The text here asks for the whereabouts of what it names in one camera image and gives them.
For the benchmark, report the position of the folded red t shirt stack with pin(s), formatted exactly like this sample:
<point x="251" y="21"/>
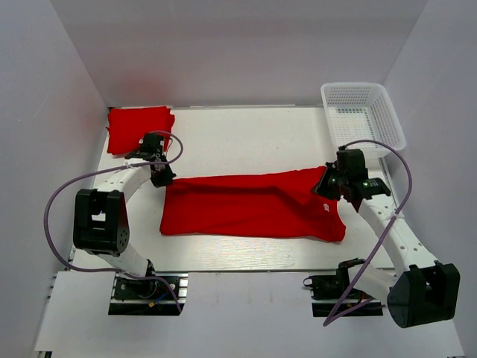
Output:
<point x="127" y="126"/>

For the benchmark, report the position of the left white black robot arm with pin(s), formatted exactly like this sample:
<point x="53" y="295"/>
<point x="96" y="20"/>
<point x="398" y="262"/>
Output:
<point x="101" y="226"/>

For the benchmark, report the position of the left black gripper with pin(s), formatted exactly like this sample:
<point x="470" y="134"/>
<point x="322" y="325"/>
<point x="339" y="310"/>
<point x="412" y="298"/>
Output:
<point x="163" y="177"/>

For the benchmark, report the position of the white plastic basket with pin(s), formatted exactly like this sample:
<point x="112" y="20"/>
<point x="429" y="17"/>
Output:
<point x="362" y="111"/>

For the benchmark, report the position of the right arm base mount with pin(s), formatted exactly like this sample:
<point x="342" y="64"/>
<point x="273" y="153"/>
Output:
<point x="326" y="289"/>

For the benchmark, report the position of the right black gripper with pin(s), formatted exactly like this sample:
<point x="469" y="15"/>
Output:
<point x="324" y="184"/>

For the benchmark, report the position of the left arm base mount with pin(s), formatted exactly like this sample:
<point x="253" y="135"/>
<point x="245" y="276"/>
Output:
<point x="148" y="298"/>

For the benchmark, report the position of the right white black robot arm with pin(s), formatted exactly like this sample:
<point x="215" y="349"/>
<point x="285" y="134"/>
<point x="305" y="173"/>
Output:
<point x="399" y="272"/>

